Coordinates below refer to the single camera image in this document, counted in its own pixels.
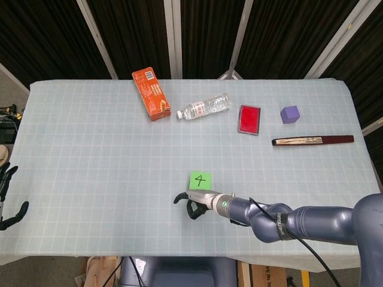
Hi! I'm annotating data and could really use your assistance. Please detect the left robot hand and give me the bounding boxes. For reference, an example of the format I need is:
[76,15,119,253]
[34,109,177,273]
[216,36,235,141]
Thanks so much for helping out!
[0,163,30,231]

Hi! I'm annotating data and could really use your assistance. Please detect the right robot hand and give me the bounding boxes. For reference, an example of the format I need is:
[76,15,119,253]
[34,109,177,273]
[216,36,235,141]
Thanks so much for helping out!
[173,190,221,221]

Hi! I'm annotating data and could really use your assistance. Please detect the green numbered foam cube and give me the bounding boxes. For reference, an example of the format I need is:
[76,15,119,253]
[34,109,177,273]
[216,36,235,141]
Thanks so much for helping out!
[188,171,212,192]

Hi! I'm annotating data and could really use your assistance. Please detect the light green gridded table mat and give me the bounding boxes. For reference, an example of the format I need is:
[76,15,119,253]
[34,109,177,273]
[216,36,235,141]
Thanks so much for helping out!
[0,78,383,273]

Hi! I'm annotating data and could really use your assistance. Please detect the purple foam cube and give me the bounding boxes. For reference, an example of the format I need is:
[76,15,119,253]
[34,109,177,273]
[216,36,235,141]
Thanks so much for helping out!
[279,105,300,125]

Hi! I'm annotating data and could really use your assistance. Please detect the clear plastic water bottle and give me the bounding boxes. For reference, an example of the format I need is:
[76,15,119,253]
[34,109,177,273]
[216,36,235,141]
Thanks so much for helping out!
[176,93,233,121]

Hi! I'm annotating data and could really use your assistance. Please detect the red ink pad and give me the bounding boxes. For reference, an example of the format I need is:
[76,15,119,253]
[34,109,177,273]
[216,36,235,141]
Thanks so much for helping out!
[237,104,262,137]

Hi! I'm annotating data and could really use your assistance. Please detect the brown cardboard box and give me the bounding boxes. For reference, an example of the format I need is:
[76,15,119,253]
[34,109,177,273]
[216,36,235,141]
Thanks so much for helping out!
[250,262,303,287]

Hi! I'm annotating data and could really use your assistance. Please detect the orange cardboard box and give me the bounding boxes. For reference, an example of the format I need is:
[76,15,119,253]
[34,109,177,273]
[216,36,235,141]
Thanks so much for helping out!
[132,66,172,123]

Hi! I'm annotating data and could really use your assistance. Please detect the dark wooden stick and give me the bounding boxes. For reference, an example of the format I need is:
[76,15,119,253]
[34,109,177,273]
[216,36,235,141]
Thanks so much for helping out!
[271,135,355,147]

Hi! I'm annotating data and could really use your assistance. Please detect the light wooden pieces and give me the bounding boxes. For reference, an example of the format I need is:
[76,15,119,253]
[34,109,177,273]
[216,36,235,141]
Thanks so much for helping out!
[74,256,123,287]

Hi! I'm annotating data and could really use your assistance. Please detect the black equipment with cables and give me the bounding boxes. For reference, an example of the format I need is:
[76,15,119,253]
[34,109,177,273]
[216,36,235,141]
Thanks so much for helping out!
[0,103,24,145]

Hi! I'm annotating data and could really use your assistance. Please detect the black velcro strap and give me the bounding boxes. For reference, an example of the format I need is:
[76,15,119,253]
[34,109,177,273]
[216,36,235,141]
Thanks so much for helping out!
[274,211,290,242]

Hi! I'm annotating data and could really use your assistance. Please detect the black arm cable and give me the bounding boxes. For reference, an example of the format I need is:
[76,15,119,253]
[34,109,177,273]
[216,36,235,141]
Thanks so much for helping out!
[248,197,342,287]

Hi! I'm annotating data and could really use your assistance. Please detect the white partition post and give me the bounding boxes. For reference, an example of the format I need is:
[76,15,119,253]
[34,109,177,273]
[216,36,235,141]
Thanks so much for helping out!
[304,0,369,80]
[217,0,256,81]
[75,0,119,80]
[162,0,184,80]

